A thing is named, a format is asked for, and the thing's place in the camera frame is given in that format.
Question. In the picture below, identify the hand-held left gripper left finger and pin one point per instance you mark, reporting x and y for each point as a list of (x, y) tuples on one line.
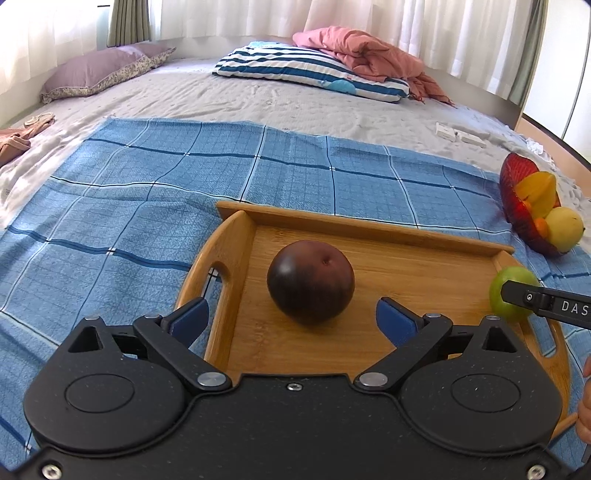
[(191, 318)]

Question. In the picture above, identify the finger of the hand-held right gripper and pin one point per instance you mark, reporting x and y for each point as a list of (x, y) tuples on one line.
[(519, 295)]

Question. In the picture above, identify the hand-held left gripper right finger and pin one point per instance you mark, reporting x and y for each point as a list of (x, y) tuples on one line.
[(392, 318)]

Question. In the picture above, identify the green apple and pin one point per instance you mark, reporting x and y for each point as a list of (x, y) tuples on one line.
[(513, 273)]

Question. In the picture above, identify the dark purple plum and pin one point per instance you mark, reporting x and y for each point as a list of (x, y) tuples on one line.
[(309, 281)]

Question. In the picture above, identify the red glass bowl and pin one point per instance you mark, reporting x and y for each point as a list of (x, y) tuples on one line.
[(512, 194)]

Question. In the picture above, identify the person's right hand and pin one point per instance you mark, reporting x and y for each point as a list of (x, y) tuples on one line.
[(585, 410)]

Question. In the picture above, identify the small tangerine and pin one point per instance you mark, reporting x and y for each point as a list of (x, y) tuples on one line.
[(540, 227)]

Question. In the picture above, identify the yellow pear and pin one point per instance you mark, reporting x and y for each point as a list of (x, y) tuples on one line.
[(564, 228)]

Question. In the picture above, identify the yellow starfruit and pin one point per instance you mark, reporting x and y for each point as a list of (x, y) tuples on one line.
[(538, 191)]

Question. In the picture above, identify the blue checked cloth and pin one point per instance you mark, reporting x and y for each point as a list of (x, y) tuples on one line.
[(138, 194)]

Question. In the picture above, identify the crumpled white cloth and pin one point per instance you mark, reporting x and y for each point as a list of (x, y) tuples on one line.
[(538, 148)]

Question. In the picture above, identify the grey bed sheet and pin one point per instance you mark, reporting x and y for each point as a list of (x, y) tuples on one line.
[(277, 106)]

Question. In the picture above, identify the white wardrobe door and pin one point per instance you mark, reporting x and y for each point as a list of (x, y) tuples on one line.
[(577, 69)]

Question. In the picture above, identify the grey green curtain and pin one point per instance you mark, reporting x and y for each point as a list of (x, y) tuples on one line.
[(528, 46), (129, 21)]

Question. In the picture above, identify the pink garment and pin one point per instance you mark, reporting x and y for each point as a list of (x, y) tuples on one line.
[(16, 141)]

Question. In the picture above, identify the blue white striped pillow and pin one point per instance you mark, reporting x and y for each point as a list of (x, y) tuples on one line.
[(300, 69)]

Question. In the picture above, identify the pink quilt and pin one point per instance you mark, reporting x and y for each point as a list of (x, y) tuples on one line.
[(369, 53)]

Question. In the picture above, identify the purple floral pillow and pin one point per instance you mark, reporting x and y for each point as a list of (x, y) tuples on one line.
[(97, 69)]

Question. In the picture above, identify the white sheer curtain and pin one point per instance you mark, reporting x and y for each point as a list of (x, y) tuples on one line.
[(46, 32), (277, 18)]

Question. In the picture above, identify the grey bed frame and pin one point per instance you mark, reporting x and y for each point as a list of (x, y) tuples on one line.
[(480, 99)]

